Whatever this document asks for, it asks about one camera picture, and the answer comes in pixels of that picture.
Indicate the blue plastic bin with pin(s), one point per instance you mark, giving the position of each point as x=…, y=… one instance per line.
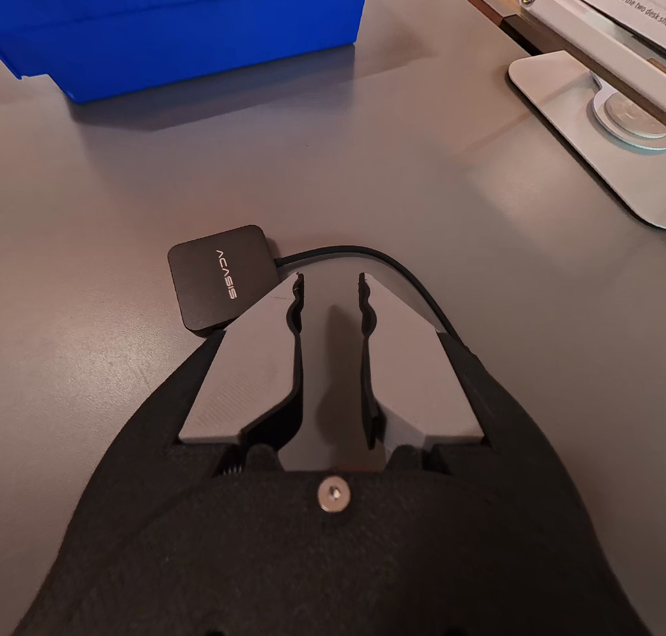
x=182, y=27

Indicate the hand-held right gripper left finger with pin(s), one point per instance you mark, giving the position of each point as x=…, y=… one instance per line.
x=244, y=376

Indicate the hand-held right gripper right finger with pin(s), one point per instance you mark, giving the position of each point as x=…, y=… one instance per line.
x=416, y=381

